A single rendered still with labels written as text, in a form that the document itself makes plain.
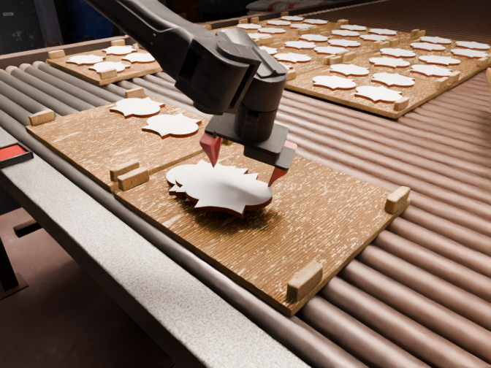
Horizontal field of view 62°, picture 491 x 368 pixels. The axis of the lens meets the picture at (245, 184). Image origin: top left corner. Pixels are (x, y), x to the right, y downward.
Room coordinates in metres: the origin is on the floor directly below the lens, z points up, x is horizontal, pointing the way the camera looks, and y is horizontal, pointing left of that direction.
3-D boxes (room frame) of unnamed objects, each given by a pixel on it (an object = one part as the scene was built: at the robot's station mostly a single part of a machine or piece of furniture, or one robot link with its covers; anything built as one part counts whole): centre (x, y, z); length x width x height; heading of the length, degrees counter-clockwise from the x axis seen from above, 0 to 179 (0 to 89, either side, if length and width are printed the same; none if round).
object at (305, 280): (0.39, -0.08, 0.95); 0.06 x 0.02 x 0.03; 137
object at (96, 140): (0.92, 0.28, 0.93); 0.41 x 0.35 x 0.02; 45
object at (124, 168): (0.69, 0.23, 0.95); 0.06 x 0.02 x 0.03; 135
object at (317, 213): (0.63, -0.03, 0.93); 0.41 x 0.35 x 0.02; 47
